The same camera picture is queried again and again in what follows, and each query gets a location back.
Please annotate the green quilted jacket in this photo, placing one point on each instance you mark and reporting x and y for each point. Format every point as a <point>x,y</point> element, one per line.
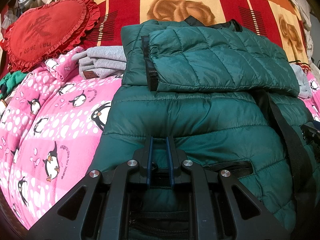
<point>212,120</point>

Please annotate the green cloth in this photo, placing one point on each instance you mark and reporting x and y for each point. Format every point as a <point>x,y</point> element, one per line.
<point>10,80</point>

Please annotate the red heart pillow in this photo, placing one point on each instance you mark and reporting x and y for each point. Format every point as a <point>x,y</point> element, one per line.
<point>42,35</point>

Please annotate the grey folded sweater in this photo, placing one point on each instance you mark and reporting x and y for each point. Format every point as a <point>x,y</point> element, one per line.
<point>105,60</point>

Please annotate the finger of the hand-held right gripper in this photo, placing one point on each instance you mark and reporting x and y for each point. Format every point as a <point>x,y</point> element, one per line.
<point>311,133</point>

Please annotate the grey cloth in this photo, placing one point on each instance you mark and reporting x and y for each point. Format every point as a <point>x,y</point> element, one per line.
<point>303,85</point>

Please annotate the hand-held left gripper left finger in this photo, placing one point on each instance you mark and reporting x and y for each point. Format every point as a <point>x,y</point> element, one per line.
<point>150,160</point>

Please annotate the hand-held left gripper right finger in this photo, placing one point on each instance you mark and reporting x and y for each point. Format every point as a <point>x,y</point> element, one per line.
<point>170,160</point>

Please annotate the pink penguin blanket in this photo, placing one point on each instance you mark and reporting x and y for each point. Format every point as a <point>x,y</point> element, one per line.
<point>50,120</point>

